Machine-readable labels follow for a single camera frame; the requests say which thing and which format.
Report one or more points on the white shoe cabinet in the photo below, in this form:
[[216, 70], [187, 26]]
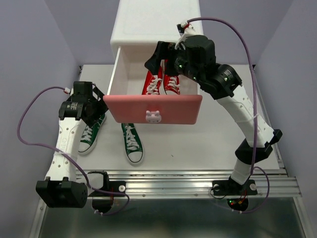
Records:
[[140, 24]]

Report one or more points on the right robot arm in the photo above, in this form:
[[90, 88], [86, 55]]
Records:
[[225, 86]]

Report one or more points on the green sneaker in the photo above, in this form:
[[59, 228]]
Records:
[[132, 144], [90, 138]]

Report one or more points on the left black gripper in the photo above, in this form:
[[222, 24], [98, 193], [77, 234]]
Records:
[[102, 106]]

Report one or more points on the pink front drawer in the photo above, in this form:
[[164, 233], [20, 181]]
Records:
[[127, 104]]

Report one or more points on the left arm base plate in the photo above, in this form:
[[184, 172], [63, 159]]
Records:
[[116, 189]]

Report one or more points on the pink bunny drawer knob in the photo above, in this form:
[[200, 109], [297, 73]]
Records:
[[153, 116]]

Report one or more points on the aluminium rail frame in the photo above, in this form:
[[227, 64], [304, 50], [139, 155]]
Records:
[[170, 192]]

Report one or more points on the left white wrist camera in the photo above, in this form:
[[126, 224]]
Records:
[[68, 91]]

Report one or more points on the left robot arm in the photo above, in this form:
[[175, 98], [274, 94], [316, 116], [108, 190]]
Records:
[[60, 189]]

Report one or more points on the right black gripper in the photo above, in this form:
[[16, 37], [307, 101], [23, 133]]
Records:
[[162, 50]]

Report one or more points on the red sneaker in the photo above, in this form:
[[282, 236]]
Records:
[[171, 85], [152, 83]]

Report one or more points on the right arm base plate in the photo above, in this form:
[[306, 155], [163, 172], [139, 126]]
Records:
[[231, 188]]

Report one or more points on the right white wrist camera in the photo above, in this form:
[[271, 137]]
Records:
[[185, 30]]

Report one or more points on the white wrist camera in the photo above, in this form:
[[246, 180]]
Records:
[[68, 91], [185, 30]]

